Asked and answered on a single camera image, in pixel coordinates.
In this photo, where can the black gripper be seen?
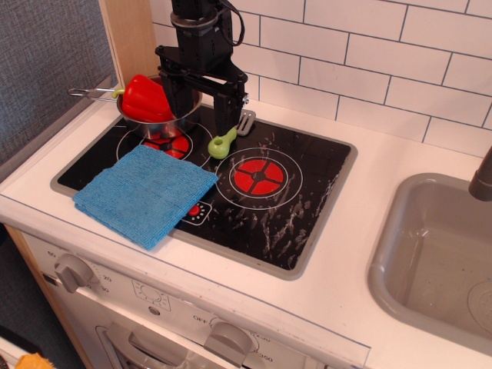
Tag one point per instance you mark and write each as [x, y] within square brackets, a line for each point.
[201, 63]

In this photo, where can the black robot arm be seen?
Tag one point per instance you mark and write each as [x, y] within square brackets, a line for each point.
[204, 12]

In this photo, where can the blue microfiber cloth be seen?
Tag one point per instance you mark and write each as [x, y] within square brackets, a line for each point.
[144, 195]

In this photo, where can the black toy stove top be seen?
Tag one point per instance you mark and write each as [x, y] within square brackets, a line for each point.
[275, 189]

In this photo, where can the silver metal pot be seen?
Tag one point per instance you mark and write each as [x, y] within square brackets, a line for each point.
[168, 129]

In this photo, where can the red toy bell pepper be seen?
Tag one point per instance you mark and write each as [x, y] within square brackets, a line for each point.
[144, 100]

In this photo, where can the wooden side panel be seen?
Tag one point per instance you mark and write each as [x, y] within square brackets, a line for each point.
[131, 37]

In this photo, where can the grey left oven knob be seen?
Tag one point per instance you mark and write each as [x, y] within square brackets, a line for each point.
[73, 272]

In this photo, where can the grey oven knob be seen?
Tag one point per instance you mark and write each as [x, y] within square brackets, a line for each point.
[73, 272]
[228, 342]

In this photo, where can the grey right oven knob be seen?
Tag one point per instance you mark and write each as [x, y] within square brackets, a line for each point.
[228, 342]

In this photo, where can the grey plastic sink basin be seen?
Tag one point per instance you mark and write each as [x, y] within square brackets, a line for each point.
[432, 264]

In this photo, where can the grey faucet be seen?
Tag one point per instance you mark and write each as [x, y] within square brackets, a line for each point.
[480, 186]

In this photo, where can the yellow plush object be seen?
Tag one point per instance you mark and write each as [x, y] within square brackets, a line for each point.
[33, 361]

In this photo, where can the green handled grey spatula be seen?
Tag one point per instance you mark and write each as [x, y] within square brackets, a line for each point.
[220, 146]

